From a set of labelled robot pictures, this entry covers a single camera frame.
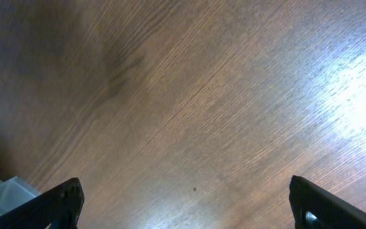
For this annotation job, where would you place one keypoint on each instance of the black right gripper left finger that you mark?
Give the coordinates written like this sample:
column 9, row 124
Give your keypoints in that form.
column 59, row 207

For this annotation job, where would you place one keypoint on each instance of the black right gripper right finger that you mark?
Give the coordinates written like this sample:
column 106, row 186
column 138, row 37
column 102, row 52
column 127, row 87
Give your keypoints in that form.
column 314, row 207

